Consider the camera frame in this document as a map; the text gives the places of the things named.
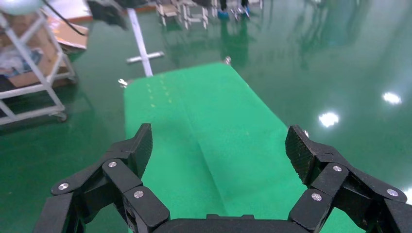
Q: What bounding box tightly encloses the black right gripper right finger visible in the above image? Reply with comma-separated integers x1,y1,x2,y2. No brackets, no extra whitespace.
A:
285,125,412,233

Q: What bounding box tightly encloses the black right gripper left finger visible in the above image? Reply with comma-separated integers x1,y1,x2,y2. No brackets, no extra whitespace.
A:
34,123,171,233

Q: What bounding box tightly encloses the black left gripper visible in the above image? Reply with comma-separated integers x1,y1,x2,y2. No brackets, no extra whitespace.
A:
86,0,149,30

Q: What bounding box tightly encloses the cardboard box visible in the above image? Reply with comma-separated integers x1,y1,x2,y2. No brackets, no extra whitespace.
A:
47,15,89,51

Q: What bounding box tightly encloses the white pole stand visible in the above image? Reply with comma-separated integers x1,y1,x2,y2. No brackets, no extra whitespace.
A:
125,8,165,78

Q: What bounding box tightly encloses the white metal cart rack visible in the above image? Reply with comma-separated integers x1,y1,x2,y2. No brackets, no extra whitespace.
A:
0,9,78,127

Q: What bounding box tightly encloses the green tablecloth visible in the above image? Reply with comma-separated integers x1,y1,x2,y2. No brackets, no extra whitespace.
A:
123,62,366,233

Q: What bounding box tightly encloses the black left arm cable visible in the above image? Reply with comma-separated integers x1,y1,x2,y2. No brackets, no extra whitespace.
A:
42,0,89,36

